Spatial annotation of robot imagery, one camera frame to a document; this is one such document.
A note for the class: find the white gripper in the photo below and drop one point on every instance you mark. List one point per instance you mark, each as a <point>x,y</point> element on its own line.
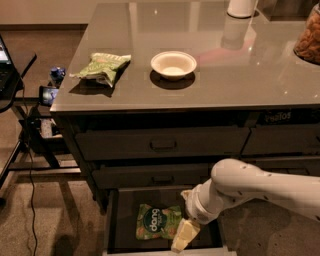
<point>195,209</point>

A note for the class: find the green dang rice chip bag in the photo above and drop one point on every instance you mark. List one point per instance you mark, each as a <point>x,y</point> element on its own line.
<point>153,223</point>

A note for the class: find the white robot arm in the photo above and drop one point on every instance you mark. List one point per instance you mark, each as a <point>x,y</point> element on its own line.
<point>234,182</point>

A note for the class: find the middle left drawer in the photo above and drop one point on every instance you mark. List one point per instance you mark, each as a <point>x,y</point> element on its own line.
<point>151,175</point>

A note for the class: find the open bottom left drawer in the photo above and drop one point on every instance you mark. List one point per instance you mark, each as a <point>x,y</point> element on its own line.
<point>122,212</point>

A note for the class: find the top left drawer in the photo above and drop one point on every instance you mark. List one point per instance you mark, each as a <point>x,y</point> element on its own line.
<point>161,143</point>

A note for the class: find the top right drawer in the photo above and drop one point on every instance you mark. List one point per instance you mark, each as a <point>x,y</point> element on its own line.
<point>283,139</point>

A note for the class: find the dark grey drawer cabinet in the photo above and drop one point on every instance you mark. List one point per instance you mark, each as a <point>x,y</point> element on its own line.
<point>244,68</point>

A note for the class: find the middle right drawer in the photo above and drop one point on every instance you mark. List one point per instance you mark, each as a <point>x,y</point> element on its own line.
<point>300,165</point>

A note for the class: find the dark peatos snack bag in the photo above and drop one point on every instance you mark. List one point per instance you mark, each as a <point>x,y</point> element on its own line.
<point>282,117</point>

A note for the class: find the light green snack bag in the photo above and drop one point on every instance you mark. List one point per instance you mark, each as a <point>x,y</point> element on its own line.
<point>103,68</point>

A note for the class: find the white paper bowl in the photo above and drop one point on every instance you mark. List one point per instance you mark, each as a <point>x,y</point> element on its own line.
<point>173,65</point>

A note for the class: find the smartphone with lit screen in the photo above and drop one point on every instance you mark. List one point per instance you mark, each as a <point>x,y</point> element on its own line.
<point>47,95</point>

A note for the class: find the clear jar of snacks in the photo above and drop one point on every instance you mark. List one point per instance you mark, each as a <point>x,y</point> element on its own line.
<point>307,46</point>

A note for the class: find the white cylindrical container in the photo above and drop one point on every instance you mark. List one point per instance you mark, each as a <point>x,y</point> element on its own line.
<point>241,8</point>

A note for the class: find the black laptop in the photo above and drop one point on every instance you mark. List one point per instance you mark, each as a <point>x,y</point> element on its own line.
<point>9,76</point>

